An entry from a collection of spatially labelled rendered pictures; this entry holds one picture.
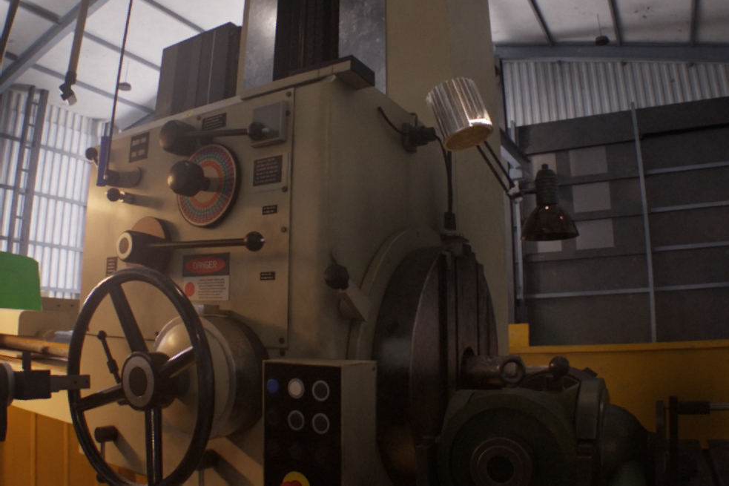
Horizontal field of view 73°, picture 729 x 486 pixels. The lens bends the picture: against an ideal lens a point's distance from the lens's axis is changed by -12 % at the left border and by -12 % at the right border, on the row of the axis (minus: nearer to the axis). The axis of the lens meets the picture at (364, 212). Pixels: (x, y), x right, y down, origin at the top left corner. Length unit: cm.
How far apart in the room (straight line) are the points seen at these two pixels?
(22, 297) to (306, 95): 428
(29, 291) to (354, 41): 390
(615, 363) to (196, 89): 253
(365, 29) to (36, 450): 310
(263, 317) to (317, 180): 27
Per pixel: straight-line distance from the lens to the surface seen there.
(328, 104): 104
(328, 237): 97
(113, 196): 132
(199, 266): 115
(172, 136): 120
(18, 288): 507
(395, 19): 188
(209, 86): 232
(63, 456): 395
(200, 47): 245
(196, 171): 110
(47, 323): 246
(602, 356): 323
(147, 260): 124
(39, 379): 98
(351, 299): 93
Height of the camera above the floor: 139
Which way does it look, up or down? 11 degrees up
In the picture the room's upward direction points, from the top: straight up
